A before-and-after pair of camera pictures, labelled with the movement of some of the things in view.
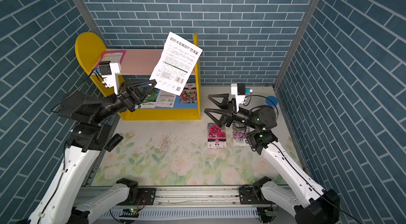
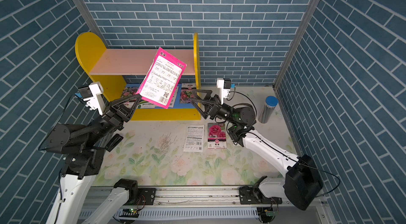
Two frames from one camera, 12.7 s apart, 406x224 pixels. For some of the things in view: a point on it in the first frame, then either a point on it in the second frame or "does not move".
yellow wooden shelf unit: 127,74 does not move
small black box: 113,142 does not move
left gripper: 127,101 to 116,115
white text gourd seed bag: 177,61 to 194,140
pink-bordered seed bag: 115,57 to 162,78
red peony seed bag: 216,136 does not move
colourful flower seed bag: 189,94 does not move
